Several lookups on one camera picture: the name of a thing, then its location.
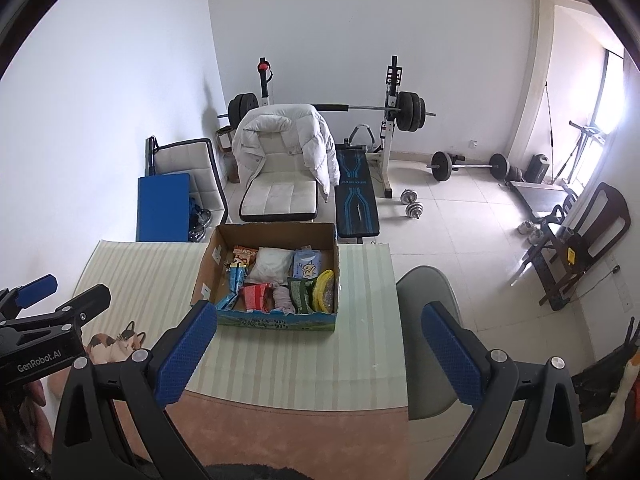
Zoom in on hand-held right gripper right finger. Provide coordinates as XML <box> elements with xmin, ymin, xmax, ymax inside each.
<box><xmin>421</xmin><ymin>301</ymin><xmax>586</xmax><ymax>480</ymax></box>

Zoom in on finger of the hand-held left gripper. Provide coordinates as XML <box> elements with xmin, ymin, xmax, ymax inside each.
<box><xmin>0</xmin><ymin>284</ymin><xmax>112</xmax><ymax>335</ymax></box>
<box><xmin>0</xmin><ymin>274</ymin><xmax>59</xmax><ymax>322</ymax></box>

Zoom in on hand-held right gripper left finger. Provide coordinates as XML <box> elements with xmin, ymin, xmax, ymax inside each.
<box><xmin>52</xmin><ymin>300</ymin><xmax>218</xmax><ymax>480</ymax></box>

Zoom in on cardboard box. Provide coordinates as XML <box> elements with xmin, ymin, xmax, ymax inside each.
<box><xmin>191</xmin><ymin>222</ymin><xmax>342</xmax><ymax>333</ymax></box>

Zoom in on blue snack packet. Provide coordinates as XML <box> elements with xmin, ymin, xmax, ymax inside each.
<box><xmin>215</xmin><ymin>265</ymin><xmax>249</xmax><ymax>311</ymax></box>

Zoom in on red snack packet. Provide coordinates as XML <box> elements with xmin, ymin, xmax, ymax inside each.
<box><xmin>239</xmin><ymin>282</ymin><xmax>273</xmax><ymax>312</ymax></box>

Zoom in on grey socks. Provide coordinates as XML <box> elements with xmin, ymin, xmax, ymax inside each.
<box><xmin>267</xmin><ymin>284</ymin><xmax>297</xmax><ymax>313</ymax></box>

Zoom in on orange panda snack packet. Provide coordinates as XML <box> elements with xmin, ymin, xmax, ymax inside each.
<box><xmin>231</xmin><ymin>245</ymin><xmax>259</xmax><ymax>268</ymax></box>

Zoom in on white plastic bag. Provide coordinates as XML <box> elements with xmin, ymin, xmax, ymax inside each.
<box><xmin>246</xmin><ymin>246</ymin><xmax>296</xmax><ymax>285</ymax></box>

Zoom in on green snack packet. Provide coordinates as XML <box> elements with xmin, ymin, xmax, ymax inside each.
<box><xmin>287</xmin><ymin>277</ymin><xmax>317</xmax><ymax>315</ymax></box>

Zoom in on yellow-rimmed curved packet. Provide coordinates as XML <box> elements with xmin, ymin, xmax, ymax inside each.
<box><xmin>312</xmin><ymin>270</ymin><xmax>337</xmax><ymax>313</ymax></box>

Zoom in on light blue tissue packet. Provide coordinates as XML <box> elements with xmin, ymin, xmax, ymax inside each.
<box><xmin>291</xmin><ymin>247</ymin><xmax>322</xmax><ymax>281</ymax></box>

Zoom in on person's left hand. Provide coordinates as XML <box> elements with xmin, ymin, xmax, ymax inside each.
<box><xmin>22</xmin><ymin>381</ymin><xmax>56</xmax><ymax>457</ymax></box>

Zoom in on grey round chair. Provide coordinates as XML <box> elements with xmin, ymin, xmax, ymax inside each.
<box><xmin>396</xmin><ymin>266</ymin><xmax>473</xmax><ymax>421</ymax></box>

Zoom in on blue folded mat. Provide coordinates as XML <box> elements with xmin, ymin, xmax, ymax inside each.
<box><xmin>136</xmin><ymin>172</ymin><xmax>192</xmax><ymax>243</ymax></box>

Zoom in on striped cat print table mat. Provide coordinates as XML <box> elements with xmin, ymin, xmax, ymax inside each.
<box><xmin>47</xmin><ymin>240</ymin><xmax>411</xmax><ymax>480</ymax></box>

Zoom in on dark grey fleece clothing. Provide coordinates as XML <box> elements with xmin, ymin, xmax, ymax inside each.
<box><xmin>202</xmin><ymin>462</ymin><xmax>311</xmax><ymax>480</ymax></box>

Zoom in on pair of white shoes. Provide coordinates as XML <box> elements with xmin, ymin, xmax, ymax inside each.
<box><xmin>517</xmin><ymin>220</ymin><xmax>546</xmax><ymax>243</ymax></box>

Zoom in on white goose plush toy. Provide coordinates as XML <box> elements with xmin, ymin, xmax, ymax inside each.
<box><xmin>582</xmin><ymin>350</ymin><xmax>640</xmax><ymax>466</ymax></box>

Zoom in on white black-framed chair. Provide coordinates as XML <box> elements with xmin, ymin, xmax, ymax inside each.
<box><xmin>146</xmin><ymin>136</ymin><xmax>230</xmax><ymax>226</ymax></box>

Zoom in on white padded chair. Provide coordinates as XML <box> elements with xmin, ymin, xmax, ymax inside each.
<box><xmin>239</xmin><ymin>180</ymin><xmax>321</xmax><ymax>223</ymax></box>

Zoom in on dark flat board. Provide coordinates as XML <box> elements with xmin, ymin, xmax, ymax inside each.
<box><xmin>510</xmin><ymin>180</ymin><xmax>576</xmax><ymax>218</ymax></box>

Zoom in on black blue weight bench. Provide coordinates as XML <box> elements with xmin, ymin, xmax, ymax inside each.
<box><xmin>334</xmin><ymin>125</ymin><xmax>383</xmax><ymax>238</ymax></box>

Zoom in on short barbell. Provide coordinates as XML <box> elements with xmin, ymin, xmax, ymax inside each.
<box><xmin>430</xmin><ymin>150</ymin><xmax>510</xmax><ymax>182</ymax></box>

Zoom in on white barbell rack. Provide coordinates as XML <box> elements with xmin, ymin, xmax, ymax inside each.
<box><xmin>257</xmin><ymin>54</ymin><xmax>407</xmax><ymax>198</ymax></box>

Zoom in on small black box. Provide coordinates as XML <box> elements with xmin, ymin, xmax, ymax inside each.
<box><xmin>525</xmin><ymin>154</ymin><xmax>551</xmax><ymax>183</ymax></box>

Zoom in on dark brown wooden chair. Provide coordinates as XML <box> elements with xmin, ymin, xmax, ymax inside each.
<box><xmin>510</xmin><ymin>182</ymin><xmax>632</xmax><ymax>311</ymax></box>

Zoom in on white puffer jacket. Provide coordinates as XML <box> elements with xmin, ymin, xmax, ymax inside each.
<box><xmin>231</xmin><ymin>104</ymin><xmax>340</xmax><ymax>203</ymax></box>

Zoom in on barbell with black plates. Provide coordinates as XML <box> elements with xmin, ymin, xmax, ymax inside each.
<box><xmin>217</xmin><ymin>91</ymin><xmax>437</xmax><ymax>133</ymax></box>

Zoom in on black folding stand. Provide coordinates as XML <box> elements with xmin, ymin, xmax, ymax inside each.
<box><xmin>552</xmin><ymin>120</ymin><xmax>608</xmax><ymax>186</ymax></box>

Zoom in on black metal frame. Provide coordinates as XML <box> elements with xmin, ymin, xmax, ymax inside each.
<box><xmin>572</xmin><ymin>317</ymin><xmax>640</xmax><ymax>411</ymax></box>

